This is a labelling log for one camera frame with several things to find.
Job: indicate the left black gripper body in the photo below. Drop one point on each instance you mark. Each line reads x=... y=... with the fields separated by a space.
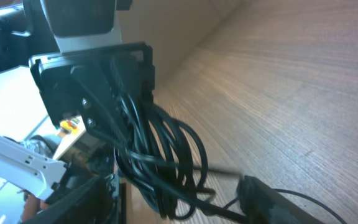
x=129 y=69

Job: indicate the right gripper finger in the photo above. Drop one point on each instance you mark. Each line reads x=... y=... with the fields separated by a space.
x=262 y=204

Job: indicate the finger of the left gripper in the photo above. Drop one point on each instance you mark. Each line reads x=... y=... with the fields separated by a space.
x=103 y=119

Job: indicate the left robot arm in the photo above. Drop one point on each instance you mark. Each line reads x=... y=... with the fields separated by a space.
x=87 y=38

